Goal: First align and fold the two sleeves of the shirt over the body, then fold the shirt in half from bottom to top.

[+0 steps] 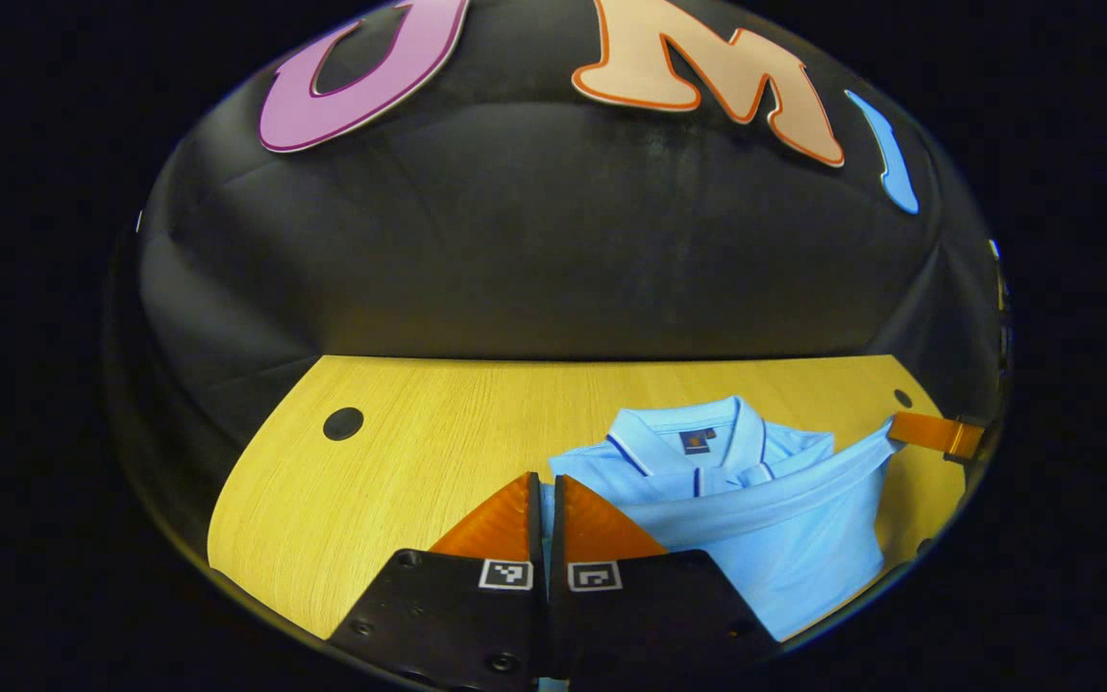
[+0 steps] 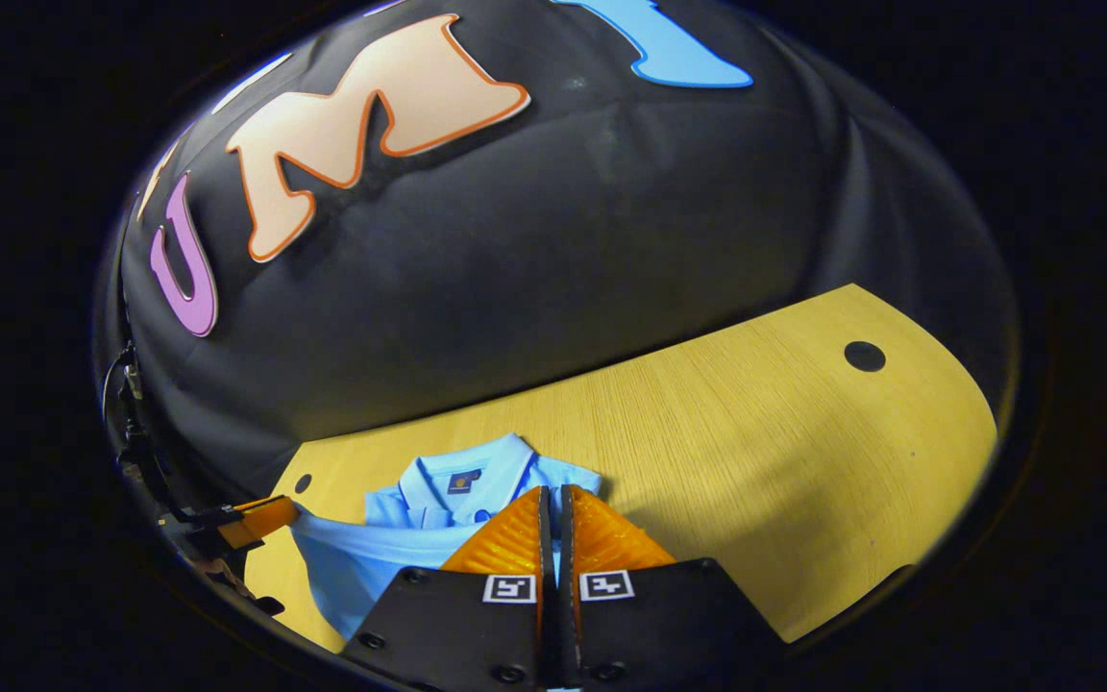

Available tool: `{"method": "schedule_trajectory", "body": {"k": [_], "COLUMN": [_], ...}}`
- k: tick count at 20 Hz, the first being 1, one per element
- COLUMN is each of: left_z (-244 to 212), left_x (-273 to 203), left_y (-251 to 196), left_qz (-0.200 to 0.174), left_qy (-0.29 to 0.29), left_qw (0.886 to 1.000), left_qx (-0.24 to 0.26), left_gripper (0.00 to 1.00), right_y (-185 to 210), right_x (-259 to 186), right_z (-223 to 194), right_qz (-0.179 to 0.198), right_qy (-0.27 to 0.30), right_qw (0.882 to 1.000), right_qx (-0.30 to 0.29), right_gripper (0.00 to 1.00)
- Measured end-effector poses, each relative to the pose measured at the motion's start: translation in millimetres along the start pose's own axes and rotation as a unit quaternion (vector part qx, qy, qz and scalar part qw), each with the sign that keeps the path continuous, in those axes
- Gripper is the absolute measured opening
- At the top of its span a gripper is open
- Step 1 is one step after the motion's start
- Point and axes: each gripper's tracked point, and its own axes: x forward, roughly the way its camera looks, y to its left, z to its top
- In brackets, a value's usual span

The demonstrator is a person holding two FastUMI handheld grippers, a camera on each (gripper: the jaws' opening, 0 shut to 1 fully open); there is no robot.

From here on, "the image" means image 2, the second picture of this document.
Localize black backdrop cloth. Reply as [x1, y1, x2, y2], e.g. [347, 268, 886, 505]
[92, 0, 1021, 539]

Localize black stand with cables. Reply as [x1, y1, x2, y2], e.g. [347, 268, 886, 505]
[100, 341, 175, 515]

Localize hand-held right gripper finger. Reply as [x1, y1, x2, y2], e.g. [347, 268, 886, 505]
[342, 485, 554, 692]
[558, 483, 785, 691]

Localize light blue polo T-shirt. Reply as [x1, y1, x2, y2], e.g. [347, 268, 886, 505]
[289, 432, 604, 692]

